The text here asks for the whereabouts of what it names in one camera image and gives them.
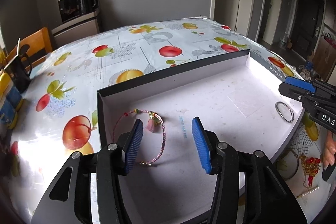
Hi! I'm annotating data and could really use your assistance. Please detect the yellow blue canister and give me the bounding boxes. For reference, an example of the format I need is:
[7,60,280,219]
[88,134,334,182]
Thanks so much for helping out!
[1,70,23,129]

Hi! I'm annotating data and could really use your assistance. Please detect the grey cabinet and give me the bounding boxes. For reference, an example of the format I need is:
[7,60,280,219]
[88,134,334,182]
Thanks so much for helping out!
[51,11,101,47]

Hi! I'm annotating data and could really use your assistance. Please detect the pink cord bracelet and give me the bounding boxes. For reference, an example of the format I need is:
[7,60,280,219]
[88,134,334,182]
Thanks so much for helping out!
[111,108,167,167]

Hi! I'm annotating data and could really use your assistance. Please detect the wooden chair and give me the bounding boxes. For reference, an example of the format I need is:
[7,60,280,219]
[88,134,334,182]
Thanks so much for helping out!
[2,26,53,72]

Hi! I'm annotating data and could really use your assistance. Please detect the right hand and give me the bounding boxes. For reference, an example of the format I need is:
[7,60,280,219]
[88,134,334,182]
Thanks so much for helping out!
[323,131,336,170]

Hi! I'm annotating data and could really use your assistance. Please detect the thin gold hoop ring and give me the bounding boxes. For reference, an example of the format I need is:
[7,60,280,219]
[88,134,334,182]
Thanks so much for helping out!
[274,101,295,123]

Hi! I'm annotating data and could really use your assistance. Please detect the water bottle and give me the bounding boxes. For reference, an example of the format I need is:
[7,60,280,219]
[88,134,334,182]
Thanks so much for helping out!
[279,32,288,49]

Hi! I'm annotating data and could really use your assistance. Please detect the gold chain red beads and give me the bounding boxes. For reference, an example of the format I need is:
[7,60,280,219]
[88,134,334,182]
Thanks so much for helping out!
[299,154,321,189]

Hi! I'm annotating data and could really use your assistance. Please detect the pearl hair pin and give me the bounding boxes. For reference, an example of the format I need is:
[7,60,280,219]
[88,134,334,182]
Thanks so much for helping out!
[296,186,319,198]

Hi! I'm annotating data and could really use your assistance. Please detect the black shallow cardboard box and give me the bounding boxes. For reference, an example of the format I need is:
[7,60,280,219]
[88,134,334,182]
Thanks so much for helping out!
[97,50,303,223]

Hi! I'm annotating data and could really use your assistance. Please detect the fruit pattern tablecloth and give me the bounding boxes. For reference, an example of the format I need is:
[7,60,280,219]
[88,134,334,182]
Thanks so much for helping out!
[4,17,334,223]

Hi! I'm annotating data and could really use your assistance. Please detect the black mug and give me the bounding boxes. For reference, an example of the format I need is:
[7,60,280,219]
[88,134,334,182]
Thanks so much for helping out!
[5,44,33,94]

